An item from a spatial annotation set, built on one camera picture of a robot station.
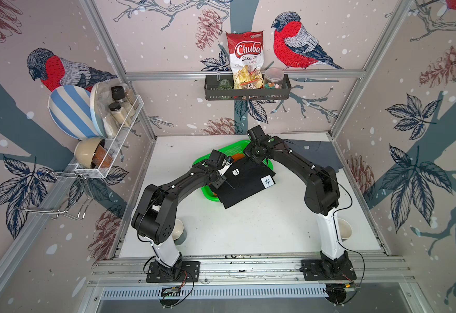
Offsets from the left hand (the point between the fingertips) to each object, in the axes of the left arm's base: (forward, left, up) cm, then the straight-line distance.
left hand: (219, 171), depth 94 cm
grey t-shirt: (+19, -58, -8) cm, 62 cm away
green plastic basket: (-5, -3, +20) cm, 20 cm away
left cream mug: (-30, +14, +2) cm, 33 cm away
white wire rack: (+5, +38, +25) cm, 46 cm away
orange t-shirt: (+13, -9, -4) cm, 16 cm away
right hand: (+9, -12, +4) cm, 15 cm away
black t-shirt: (-5, -12, +2) cm, 13 cm away
